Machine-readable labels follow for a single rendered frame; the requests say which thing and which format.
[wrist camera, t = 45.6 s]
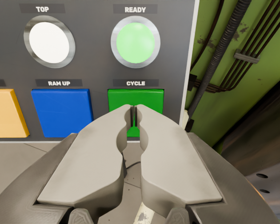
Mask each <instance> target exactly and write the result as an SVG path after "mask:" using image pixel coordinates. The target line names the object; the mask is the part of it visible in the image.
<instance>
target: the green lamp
mask: <svg viewBox="0 0 280 224"><path fill-rule="evenodd" d="M116 45H117V49H118V52H119V53H120V55H121V56H122V57H123V58H124V59H125V60H127V61H128V62H131V63H140V62H143V61H145V60H147V59H148V58H149V57H150V56H151V54H152V52H153V50H154V45H155V41H154V36H153V34H152V32H151V31H150V29H149V28H148V27H146V26H145V25H143V24H140V23H130V24H127V25H126V26H124V27H123V28H122V29H121V30H120V32H119V34H118V36H117V40H116Z"/></svg>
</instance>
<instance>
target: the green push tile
mask: <svg viewBox="0 0 280 224"><path fill-rule="evenodd" d="M125 104H129V105H133V106H135V105H139V104H142V105H144V106H146V107H148V108H150V109H152V110H154V111H156V112H158V113H160V114H163V105H164V90H163V89H109V90H108V105H109V112H111V111H113V110H115V109H117V108H119V107H121V106H123V105H125ZM127 137H140V130H139V129H138V128H137V127H135V116H134V121H133V127H131V128H130V129H129V130H128V131H127Z"/></svg>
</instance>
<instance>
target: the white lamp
mask: <svg viewBox="0 0 280 224"><path fill-rule="evenodd" d="M29 40H30V45H31V47H32V49H33V51H34V52H35V53H36V55H37V56H38V57H40V58H41V59H42V60H44V61H47V62H49V63H58V62H61V61H62V60H64V59H65V58H66V56H67V55H68V51H69V43H68V39H67V37H66V35H65V34H64V33H63V31H62V30H61V29H60V28H59V27H57V26H55V25H54V24H51V23H46V22H43V23H39V24H36V25H35V26H34V27H33V28H32V30H31V32H30V36H29Z"/></svg>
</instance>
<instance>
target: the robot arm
mask: <svg viewBox="0 0 280 224"><path fill-rule="evenodd" d="M134 116H135V127H137V128H138V129H139V130H140V147H141V148H142V149H143V151H144V153H143V154H142V155H141V179H140V183H141V198H142V202H143V204H144V205H145V206H146V207H147V208H149V209H151V210H153V211H154V212H156V213H158V214H160V215H161V216H163V217H164V218H166V220H165V222H164V224H280V222H279V220H278V218H277V217H276V215H275V214H274V212H273V211H272V209H271V208H270V206H269V205H268V203H267V202H266V201H265V199H264V198H263V197H262V196H261V195H260V193H259V192H258V191H257V190H256V188H255V187H254V186H253V185H252V184H251V183H250V182H249V181H248V180H247V178H246V177H245V176H244V175H242V174H241V173H240V172H239V171H238V170H237V169H236V168H235V167H234V166H233V165H231V164H230V163H229V162H228V161H227V160H225V159H224V158H223V157H222V156H221V155H220V154H219V153H217V152H216V151H215V150H214V149H212V148H211V147H210V146H209V145H208V144H206V143H205V142H204V141H203V140H202V139H200V137H198V136H197V135H196V134H195V133H193V132H186V131H185V130H184V129H183V128H181V127H180V126H179V125H178V124H177V123H175V122H174V121H172V120H171V119H169V118H167V117H166V116H164V115H162V114H160V113H158V112H156V111H154V110H152V109H150V108H148V107H146V106H144V105H142V104H139V105H135V106H133V105H129V104H125V105H123V106H121V107H119V108H117V109H115V110H113V111H111V112H109V113H107V114H105V115H103V116H101V117H100V118H98V119H96V120H94V121H93V122H91V123H90V124H88V125H87V126H86V127H85V128H83V129H82V130H81V131H80V132H79V133H71V134H70V135H69V136H67V137H66V138H65V139H63V140H62V141H61V142H60V143H59V144H57V145H56V146H55V147H53V148H52V149H51V150H50V151H48V152H47V153H46V154H44V155H43V156H42V157H41V158H40V159H38V160H37V161H36V162H35V163H33V164H32V165H31V166H29V167H28V168H27V169H26V170H24V171H23V172H22V173H21V174H20V175H19V176H18V177H16V179H15V180H13V181H12V183H11V184H9V185H8V187H7V188H5V189H4V191H3V192H1V194H0V224H98V220H99V217H101V216H103V215H104V214H106V213H108V212H109V211H111V210H113V209H115V208H116V207H118V206H119V205H120V203H121V201H122V196H123V189H124V170H123V157H122V154H121V153H122V152H123V150H124V149H125V148H126V147H127V131H128V130H129V129H130V128H131V127H133V121H134Z"/></svg>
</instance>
